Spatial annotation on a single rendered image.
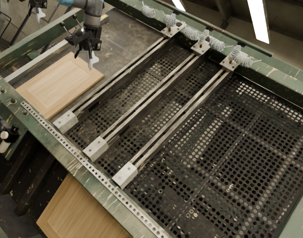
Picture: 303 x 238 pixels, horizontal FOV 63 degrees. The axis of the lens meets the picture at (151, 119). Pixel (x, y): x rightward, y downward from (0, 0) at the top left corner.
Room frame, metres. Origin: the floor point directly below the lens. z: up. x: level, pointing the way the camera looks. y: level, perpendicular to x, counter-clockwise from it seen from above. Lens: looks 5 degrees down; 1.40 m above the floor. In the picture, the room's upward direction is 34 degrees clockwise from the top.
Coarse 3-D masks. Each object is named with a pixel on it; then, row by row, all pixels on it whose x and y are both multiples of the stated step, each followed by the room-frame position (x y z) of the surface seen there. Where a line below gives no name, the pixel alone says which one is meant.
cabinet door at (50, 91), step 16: (64, 64) 1.81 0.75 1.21; (80, 64) 1.80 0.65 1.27; (32, 80) 1.71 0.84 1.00; (48, 80) 1.71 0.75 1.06; (64, 80) 1.71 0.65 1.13; (80, 80) 1.71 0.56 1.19; (96, 80) 1.71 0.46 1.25; (32, 96) 1.62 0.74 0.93; (48, 96) 1.63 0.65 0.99; (64, 96) 1.63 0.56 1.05; (48, 112) 1.55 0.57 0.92
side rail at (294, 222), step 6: (300, 198) 1.22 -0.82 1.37; (300, 204) 1.19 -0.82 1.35; (294, 210) 1.17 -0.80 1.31; (300, 210) 1.17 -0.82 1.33; (288, 216) 1.18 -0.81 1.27; (294, 216) 1.15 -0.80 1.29; (300, 216) 1.15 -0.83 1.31; (288, 222) 1.14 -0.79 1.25; (294, 222) 1.14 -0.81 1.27; (300, 222) 1.14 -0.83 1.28; (282, 228) 1.14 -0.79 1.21; (288, 228) 1.12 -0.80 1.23; (294, 228) 1.12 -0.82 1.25; (300, 228) 1.12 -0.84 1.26; (282, 234) 1.11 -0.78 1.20; (288, 234) 1.11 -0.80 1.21; (294, 234) 1.11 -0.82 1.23; (300, 234) 1.11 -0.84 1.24
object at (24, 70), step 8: (64, 40) 1.93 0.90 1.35; (56, 48) 1.88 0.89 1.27; (64, 48) 1.92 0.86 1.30; (40, 56) 1.83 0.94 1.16; (48, 56) 1.84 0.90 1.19; (32, 64) 1.78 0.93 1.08; (40, 64) 1.82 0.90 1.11; (16, 72) 1.73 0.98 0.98; (24, 72) 1.74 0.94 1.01; (8, 80) 1.68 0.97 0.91; (16, 80) 1.72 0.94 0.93
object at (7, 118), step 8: (0, 104) 1.55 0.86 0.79; (0, 112) 1.54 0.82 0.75; (8, 112) 1.51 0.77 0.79; (0, 120) 1.45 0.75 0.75; (8, 120) 1.50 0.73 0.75; (16, 120) 1.48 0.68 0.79; (0, 128) 1.44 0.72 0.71; (8, 128) 1.45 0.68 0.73; (16, 128) 1.40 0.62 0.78; (24, 128) 1.44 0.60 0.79; (0, 136) 1.37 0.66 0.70; (8, 136) 1.38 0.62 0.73; (16, 136) 1.41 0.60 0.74; (0, 144) 1.40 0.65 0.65; (8, 144) 1.41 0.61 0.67; (16, 144) 1.44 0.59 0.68; (0, 152) 1.40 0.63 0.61; (8, 152) 1.44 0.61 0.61
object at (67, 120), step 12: (168, 36) 1.85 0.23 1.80; (156, 48) 1.82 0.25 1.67; (132, 60) 1.75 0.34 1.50; (144, 60) 1.76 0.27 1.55; (120, 72) 1.68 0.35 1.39; (132, 72) 1.72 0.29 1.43; (108, 84) 1.63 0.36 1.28; (120, 84) 1.68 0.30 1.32; (96, 96) 1.56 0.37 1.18; (108, 96) 1.64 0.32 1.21; (72, 108) 1.50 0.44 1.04; (84, 108) 1.51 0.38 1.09; (60, 120) 1.45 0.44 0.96; (72, 120) 1.47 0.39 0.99
